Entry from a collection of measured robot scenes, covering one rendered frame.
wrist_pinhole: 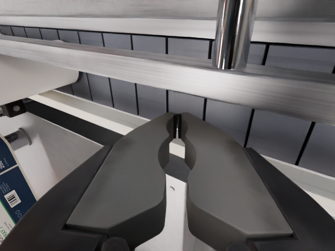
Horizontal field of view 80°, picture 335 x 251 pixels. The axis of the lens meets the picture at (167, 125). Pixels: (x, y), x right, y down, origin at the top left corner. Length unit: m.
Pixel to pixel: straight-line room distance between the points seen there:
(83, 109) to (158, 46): 0.11
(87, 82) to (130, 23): 0.10
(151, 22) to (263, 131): 0.13
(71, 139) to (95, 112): 0.16
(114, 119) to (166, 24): 0.10
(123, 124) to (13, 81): 0.11
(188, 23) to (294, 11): 0.08
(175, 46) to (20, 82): 0.15
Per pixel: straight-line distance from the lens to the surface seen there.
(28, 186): 0.59
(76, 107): 0.24
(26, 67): 0.24
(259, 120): 0.17
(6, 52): 0.20
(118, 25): 0.21
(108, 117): 0.21
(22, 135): 0.55
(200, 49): 0.17
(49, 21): 0.31
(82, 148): 0.36
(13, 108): 0.43
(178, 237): 0.33
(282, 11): 0.20
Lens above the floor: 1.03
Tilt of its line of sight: 46 degrees down
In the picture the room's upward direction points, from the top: 128 degrees counter-clockwise
